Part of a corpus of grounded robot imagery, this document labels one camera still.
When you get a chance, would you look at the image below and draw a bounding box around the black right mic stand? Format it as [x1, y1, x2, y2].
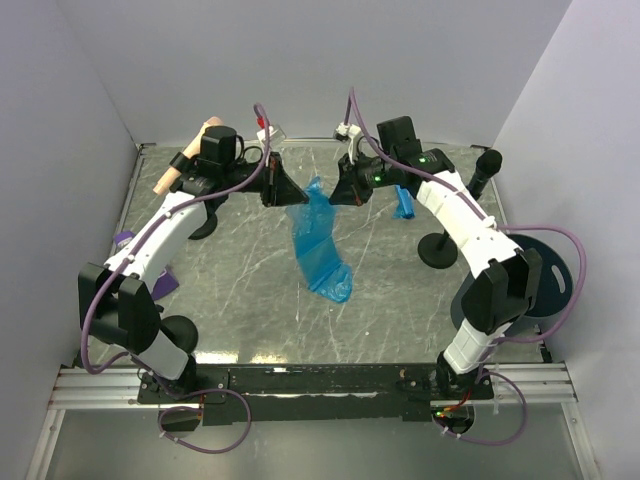
[417, 231, 458, 269]

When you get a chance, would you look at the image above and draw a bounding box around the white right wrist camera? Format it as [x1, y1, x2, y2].
[333, 122, 363, 164]

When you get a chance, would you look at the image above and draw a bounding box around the dark blue trash bin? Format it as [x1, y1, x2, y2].
[450, 233, 574, 338]

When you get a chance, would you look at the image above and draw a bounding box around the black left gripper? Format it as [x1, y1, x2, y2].
[223, 152, 309, 208]

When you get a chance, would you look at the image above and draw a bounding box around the black microphone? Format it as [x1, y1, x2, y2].
[467, 149, 503, 200]

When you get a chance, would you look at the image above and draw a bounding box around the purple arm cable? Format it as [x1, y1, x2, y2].
[344, 87, 589, 446]
[78, 102, 274, 454]

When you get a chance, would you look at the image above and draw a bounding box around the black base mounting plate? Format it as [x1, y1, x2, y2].
[137, 363, 494, 426]

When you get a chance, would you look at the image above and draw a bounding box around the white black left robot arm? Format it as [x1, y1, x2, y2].
[78, 123, 309, 402]

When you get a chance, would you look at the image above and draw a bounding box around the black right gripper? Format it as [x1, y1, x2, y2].
[329, 149, 397, 207]

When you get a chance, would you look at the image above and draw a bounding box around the blue detached trash bag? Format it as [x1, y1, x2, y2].
[285, 176, 353, 304]

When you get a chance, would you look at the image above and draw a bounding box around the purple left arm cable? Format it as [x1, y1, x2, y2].
[78, 102, 274, 454]

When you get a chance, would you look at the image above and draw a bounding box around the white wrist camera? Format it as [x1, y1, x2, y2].
[256, 117, 287, 150]
[333, 122, 363, 164]

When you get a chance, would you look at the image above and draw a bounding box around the beige microphone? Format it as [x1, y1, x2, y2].
[153, 117, 223, 195]

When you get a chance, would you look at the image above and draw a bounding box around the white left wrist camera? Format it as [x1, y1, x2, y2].
[256, 117, 287, 150]

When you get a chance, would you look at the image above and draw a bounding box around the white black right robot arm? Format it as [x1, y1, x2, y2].
[330, 116, 542, 399]

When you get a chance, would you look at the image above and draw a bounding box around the aluminium rail frame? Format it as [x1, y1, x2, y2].
[48, 363, 577, 410]

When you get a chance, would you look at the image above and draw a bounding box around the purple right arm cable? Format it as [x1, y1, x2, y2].
[344, 87, 589, 446]

